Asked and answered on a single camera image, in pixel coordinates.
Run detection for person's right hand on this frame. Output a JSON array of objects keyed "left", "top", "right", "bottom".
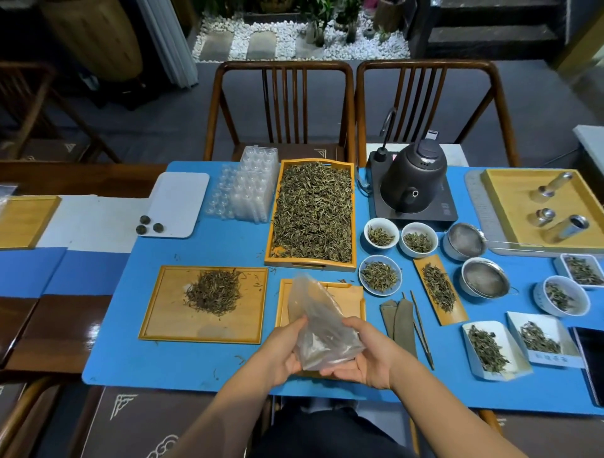
[{"left": 319, "top": 316, "right": 402, "bottom": 391}]

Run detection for person's left hand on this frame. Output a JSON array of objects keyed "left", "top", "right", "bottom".
[{"left": 257, "top": 315, "right": 310, "bottom": 388}]

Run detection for clear plastic bag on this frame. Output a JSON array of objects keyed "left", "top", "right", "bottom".
[{"left": 288, "top": 275, "right": 366, "bottom": 372}]

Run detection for person's left forearm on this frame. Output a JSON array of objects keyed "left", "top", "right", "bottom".
[{"left": 165, "top": 351, "right": 280, "bottom": 458}]

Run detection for person's right forearm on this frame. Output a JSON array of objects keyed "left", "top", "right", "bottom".
[{"left": 388, "top": 351, "right": 527, "bottom": 458}]

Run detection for small empty bamboo tray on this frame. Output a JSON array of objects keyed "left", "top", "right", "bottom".
[{"left": 275, "top": 278, "right": 367, "bottom": 380}]

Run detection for white porcelain tea bowl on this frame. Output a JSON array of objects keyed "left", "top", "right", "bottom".
[
  {"left": 358, "top": 255, "right": 403, "bottom": 297},
  {"left": 400, "top": 222, "right": 439, "bottom": 259},
  {"left": 363, "top": 217, "right": 400, "bottom": 250},
  {"left": 533, "top": 276, "right": 591, "bottom": 318}
]

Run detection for bamboo tea tongs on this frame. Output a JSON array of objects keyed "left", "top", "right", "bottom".
[{"left": 401, "top": 290, "right": 435, "bottom": 371}]

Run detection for small pile of tea leaves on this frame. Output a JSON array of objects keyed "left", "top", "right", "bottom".
[{"left": 184, "top": 269, "right": 243, "bottom": 318}]

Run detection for bamboo tea scoop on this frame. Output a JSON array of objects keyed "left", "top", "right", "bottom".
[{"left": 414, "top": 255, "right": 469, "bottom": 326}]

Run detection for blue table mat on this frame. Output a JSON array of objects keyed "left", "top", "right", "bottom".
[{"left": 81, "top": 161, "right": 604, "bottom": 417}]

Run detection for person's black trousers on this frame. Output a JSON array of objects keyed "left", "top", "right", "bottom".
[{"left": 250, "top": 406, "right": 416, "bottom": 458}]

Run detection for large heap of tea leaves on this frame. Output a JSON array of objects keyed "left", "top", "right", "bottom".
[{"left": 273, "top": 163, "right": 354, "bottom": 263}]

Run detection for wide flat bamboo tray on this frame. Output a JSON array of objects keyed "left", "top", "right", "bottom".
[{"left": 138, "top": 265, "right": 269, "bottom": 345}]

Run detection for stack of clear vial trays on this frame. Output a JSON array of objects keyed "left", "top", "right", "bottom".
[{"left": 205, "top": 145, "right": 280, "bottom": 223}]

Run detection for black kettle base with faucet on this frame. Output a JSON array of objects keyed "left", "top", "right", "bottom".
[{"left": 368, "top": 109, "right": 458, "bottom": 229}]

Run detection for black electric kettle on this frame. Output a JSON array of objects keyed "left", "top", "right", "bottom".
[{"left": 380, "top": 138, "right": 448, "bottom": 214}]

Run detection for white rectangular tea dish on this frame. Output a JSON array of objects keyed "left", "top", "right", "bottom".
[
  {"left": 462, "top": 321, "right": 533, "bottom": 382},
  {"left": 553, "top": 253, "right": 604, "bottom": 288},
  {"left": 506, "top": 311, "right": 585, "bottom": 369}
]

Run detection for white plastic board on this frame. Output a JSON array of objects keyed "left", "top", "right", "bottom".
[{"left": 140, "top": 172, "right": 210, "bottom": 239}]

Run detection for grey silicone mat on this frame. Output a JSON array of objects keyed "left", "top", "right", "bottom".
[{"left": 464, "top": 169, "right": 604, "bottom": 258}]

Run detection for dark cushion with white pattern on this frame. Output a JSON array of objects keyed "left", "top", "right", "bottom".
[{"left": 80, "top": 387, "right": 222, "bottom": 458}]

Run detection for bamboo tray with metal cylinders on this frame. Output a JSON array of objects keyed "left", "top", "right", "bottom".
[{"left": 481, "top": 168, "right": 604, "bottom": 251}]

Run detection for short metal cylinder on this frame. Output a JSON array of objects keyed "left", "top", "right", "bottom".
[{"left": 527, "top": 208, "right": 556, "bottom": 228}]

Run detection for white and blue table runner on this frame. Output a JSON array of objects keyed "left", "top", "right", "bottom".
[{"left": 0, "top": 195, "right": 152, "bottom": 299}]

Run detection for wide metal cylinder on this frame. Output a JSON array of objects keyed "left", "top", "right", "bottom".
[{"left": 542, "top": 215, "right": 590, "bottom": 244}]

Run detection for black tablet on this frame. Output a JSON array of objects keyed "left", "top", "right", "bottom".
[{"left": 570, "top": 327, "right": 604, "bottom": 407}]

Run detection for tall metal cylinder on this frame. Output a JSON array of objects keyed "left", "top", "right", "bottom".
[{"left": 529, "top": 171, "right": 574, "bottom": 204}]

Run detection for wooden slat-back chair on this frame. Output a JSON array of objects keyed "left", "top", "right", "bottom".
[
  {"left": 355, "top": 59, "right": 520, "bottom": 167},
  {"left": 204, "top": 60, "right": 355, "bottom": 163}
]

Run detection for grey stepping stone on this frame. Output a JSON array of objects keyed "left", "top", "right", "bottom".
[
  {"left": 246, "top": 31, "right": 277, "bottom": 60},
  {"left": 199, "top": 31, "right": 235, "bottom": 62}
]

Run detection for plain bamboo tray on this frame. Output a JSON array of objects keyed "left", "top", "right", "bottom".
[{"left": 0, "top": 196, "right": 62, "bottom": 251}]

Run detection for white side cabinet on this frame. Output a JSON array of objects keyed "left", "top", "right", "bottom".
[{"left": 573, "top": 125, "right": 604, "bottom": 189}]

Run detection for bed of white pebbles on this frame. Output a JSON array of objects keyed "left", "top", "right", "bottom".
[{"left": 191, "top": 12, "right": 411, "bottom": 62}]

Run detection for white curtain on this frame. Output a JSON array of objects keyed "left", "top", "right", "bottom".
[{"left": 137, "top": 0, "right": 199, "bottom": 89}]

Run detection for green potted plants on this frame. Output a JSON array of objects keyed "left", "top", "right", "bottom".
[{"left": 297, "top": 0, "right": 364, "bottom": 48}]

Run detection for dark stone stairs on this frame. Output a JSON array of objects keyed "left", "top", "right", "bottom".
[{"left": 411, "top": 0, "right": 567, "bottom": 59}]

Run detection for dark wooden armchair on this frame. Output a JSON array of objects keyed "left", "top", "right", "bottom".
[{"left": 0, "top": 61, "right": 121, "bottom": 163}]

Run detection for large wooden barrel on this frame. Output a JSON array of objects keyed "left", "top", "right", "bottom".
[{"left": 40, "top": 0, "right": 143, "bottom": 83}]

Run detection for deep bamboo tray with handles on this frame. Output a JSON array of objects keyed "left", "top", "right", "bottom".
[{"left": 264, "top": 158, "right": 357, "bottom": 273}]

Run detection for metal strainer with short handle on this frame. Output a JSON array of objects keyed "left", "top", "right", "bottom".
[{"left": 460, "top": 257, "right": 519, "bottom": 299}]

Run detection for metal strainer with long handle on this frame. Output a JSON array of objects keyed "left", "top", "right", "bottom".
[{"left": 443, "top": 223, "right": 545, "bottom": 261}]

